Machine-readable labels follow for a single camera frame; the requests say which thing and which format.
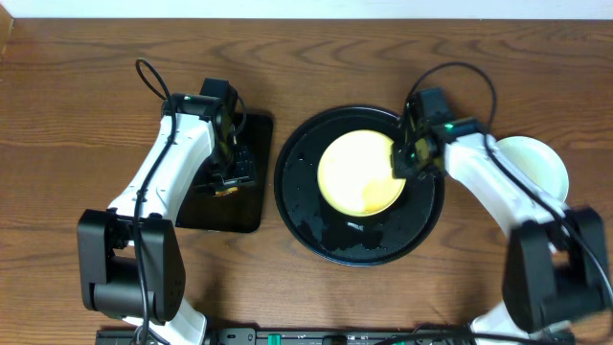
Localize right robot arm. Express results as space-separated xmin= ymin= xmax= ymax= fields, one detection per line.
xmin=392 ymin=88 xmax=612 ymax=344

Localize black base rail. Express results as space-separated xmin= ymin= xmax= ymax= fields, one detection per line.
xmin=94 ymin=327 xmax=576 ymax=345

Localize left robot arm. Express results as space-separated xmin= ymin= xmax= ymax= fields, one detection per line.
xmin=78 ymin=79 xmax=257 ymax=344

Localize black rectangular water tray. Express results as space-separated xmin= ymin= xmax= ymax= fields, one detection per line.
xmin=175 ymin=112 xmax=274 ymax=233

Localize yellow plate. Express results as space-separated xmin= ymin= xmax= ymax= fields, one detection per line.
xmin=317 ymin=129 xmax=406 ymax=218

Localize green and orange sponge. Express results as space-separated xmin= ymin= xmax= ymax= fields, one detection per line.
xmin=214 ymin=187 xmax=239 ymax=197

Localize pale green plate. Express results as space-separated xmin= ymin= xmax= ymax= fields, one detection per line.
xmin=497 ymin=136 xmax=570 ymax=201

